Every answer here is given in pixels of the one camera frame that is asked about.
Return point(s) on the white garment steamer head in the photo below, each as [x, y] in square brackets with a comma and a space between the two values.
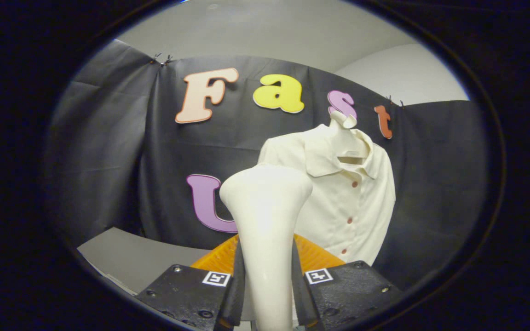
[265, 220]

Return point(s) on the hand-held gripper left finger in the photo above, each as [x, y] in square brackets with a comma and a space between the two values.
[235, 289]

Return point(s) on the black backdrop cloth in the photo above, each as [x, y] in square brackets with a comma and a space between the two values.
[108, 151]

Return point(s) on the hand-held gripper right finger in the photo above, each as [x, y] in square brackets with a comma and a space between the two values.
[301, 294]

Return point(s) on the cream button-up shirt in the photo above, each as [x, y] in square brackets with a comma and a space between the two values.
[357, 216]

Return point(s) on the grey cabinet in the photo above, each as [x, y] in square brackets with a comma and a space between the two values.
[131, 257]

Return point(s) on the white plastic clothes hanger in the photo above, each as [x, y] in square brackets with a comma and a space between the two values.
[344, 138]

